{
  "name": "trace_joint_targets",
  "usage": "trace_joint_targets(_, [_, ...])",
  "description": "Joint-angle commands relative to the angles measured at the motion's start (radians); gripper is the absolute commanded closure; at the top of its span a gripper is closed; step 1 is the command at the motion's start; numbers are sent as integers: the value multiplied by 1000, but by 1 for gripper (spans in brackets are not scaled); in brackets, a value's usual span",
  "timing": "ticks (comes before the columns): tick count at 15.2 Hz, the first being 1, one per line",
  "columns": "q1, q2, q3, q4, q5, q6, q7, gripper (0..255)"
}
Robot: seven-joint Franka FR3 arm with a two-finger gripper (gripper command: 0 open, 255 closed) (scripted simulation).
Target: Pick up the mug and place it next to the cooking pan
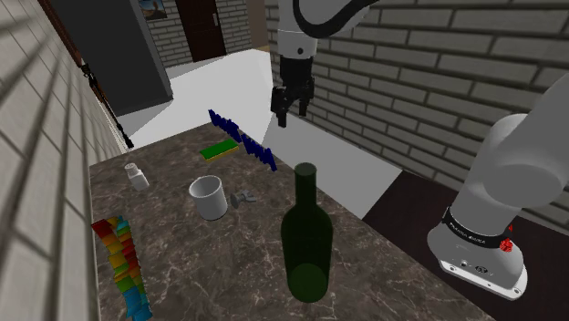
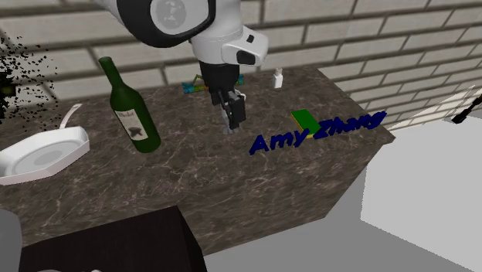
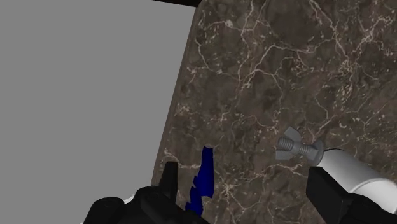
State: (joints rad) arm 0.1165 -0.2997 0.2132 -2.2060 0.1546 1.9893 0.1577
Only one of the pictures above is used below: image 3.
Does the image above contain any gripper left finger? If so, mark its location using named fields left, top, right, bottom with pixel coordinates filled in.
left=82, top=160, right=208, bottom=224

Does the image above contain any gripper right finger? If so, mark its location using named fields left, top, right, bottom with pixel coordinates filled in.
left=305, top=166, right=397, bottom=224

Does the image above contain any white cylinder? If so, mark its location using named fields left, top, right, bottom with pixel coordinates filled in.
left=317, top=148, right=397, bottom=206

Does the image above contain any dark blue jagged object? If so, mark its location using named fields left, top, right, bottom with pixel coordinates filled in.
left=185, top=146, right=215, bottom=217

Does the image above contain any grey bolt with wing nut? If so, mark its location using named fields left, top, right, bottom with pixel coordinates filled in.
left=275, top=126, right=325, bottom=167

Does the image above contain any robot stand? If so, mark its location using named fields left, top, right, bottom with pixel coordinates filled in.
left=152, top=0, right=204, bottom=8

